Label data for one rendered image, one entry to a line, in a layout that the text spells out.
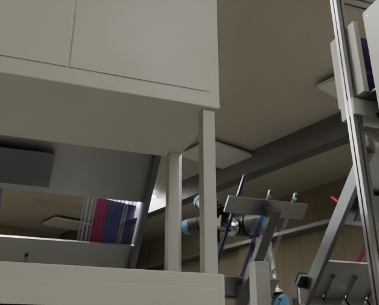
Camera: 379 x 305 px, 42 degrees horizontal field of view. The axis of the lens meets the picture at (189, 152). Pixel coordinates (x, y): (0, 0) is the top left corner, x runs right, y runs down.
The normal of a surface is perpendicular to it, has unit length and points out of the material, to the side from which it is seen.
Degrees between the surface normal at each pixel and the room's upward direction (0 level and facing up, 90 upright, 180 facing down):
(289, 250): 90
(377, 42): 90
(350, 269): 137
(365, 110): 90
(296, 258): 90
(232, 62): 180
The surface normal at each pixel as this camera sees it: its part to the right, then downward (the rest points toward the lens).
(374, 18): -0.95, -0.13
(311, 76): 0.00, 0.92
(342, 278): 0.22, 0.42
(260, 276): 0.33, -0.37
